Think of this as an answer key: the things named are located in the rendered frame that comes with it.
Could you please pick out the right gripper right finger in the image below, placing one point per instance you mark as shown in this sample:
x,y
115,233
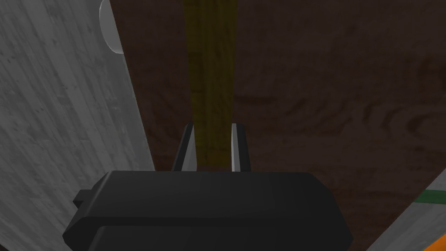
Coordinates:
x,y
238,153

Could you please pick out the grey round door knob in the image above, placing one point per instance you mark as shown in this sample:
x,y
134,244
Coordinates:
x,y
109,29

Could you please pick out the olive yellow board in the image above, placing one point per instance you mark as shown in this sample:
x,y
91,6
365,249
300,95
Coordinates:
x,y
212,76

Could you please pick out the grey door leaf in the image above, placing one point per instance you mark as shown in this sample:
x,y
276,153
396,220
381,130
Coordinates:
x,y
59,104

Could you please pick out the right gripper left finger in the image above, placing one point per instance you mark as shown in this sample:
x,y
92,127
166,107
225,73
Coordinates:
x,y
186,155

